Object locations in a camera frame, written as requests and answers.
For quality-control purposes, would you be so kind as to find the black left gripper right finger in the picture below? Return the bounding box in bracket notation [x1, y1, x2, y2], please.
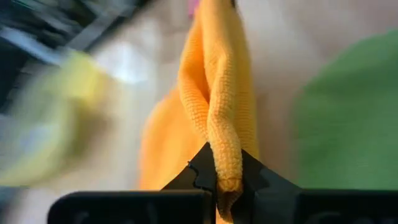
[230, 149, 398, 224]

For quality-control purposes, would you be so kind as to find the orange microfiber towel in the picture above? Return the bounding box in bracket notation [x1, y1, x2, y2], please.
[138, 0, 259, 224]

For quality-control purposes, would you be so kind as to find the yellow plastic bin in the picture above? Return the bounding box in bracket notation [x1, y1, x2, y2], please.
[0, 50, 111, 187]

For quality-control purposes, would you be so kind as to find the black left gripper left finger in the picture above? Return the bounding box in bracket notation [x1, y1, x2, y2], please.
[47, 142, 218, 224]

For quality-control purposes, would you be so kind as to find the green microfiber towel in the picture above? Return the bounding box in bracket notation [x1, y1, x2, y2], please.
[291, 29, 398, 190]

